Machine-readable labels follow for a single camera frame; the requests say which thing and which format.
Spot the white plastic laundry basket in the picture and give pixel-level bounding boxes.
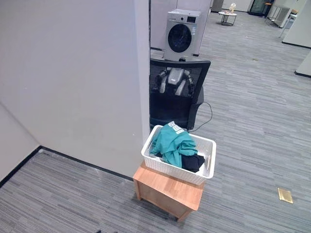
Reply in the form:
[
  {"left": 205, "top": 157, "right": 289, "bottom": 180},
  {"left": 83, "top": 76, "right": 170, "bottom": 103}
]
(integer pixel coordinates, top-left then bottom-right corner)
[{"left": 141, "top": 124, "right": 217, "bottom": 186}]

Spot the black mesh office chair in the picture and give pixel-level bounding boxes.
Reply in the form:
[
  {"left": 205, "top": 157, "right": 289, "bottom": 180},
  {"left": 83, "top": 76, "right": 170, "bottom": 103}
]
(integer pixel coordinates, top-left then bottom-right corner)
[{"left": 149, "top": 58, "right": 211, "bottom": 131}]

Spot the teal green garment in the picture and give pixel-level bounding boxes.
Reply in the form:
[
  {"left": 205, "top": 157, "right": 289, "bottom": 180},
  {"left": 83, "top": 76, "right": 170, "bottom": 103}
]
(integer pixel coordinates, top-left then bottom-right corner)
[{"left": 149, "top": 120, "right": 199, "bottom": 168}]

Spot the black garment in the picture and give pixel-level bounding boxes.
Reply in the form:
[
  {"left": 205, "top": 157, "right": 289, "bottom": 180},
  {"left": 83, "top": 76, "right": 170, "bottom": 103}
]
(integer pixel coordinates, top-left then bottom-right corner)
[{"left": 155, "top": 151, "right": 206, "bottom": 173}]

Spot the small wooden side table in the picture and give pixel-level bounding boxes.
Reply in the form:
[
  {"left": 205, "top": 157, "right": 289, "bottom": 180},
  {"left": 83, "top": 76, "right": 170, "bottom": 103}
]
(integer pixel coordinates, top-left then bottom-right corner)
[{"left": 133, "top": 162, "right": 204, "bottom": 222}]

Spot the silver front-load washing machine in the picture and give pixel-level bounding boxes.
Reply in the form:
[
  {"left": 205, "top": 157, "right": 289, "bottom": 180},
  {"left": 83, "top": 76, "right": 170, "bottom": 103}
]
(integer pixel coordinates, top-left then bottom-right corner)
[{"left": 163, "top": 8, "right": 202, "bottom": 62}]

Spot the round white coffee table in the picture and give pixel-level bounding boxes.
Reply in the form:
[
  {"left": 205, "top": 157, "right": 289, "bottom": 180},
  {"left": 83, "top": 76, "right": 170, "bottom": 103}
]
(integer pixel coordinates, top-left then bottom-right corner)
[{"left": 218, "top": 11, "right": 238, "bottom": 27}]

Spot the black glass-door cabinet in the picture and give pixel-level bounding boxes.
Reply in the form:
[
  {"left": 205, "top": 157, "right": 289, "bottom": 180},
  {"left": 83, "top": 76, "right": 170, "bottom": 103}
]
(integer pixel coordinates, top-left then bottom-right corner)
[{"left": 249, "top": 0, "right": 270, "bottom": 17}]

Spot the brass floor outlet cover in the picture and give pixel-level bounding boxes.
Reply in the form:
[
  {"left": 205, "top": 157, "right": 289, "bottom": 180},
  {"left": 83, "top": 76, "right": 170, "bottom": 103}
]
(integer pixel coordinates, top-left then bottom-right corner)
[{"left": 277, "top": 187, "right": 294, "bottom": 203}]

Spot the black power cable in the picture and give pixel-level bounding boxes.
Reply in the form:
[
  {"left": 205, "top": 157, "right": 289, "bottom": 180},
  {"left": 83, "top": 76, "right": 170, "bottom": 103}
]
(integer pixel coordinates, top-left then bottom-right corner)
[{"left": 187, "top": 101, "right": 213, "bottom": 133}]

